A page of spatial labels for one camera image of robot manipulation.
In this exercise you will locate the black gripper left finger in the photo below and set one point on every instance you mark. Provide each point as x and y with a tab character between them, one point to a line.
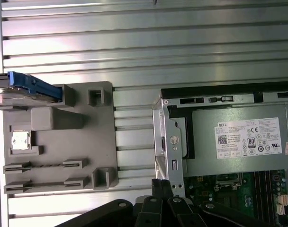
148	212

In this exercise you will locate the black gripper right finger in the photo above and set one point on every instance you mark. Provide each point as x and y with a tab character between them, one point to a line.
182	212

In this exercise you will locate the hard disk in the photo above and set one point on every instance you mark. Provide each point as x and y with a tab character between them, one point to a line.
23	80

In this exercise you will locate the green motherboard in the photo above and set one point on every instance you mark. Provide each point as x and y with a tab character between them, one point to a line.
205	191

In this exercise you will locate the CPU socket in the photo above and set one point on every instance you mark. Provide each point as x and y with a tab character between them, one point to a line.
229	201

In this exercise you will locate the metal socket cover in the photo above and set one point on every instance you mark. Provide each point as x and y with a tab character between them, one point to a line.
241	180

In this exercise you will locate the grey Dell power supply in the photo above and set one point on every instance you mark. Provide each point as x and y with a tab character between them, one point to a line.
205	146

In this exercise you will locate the black RAM slot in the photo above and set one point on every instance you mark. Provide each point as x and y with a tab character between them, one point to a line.
266	194
255	194
271	194
260	194

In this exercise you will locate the black open PC case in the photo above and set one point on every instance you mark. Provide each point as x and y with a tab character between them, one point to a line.
167	132

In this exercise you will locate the grey plastic parts rack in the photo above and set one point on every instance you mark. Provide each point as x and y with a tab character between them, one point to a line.
75	142

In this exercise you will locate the RAM stick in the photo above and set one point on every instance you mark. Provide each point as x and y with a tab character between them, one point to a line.
47	165

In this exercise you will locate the silver CPU chip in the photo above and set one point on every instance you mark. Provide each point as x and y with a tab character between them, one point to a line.
20	140

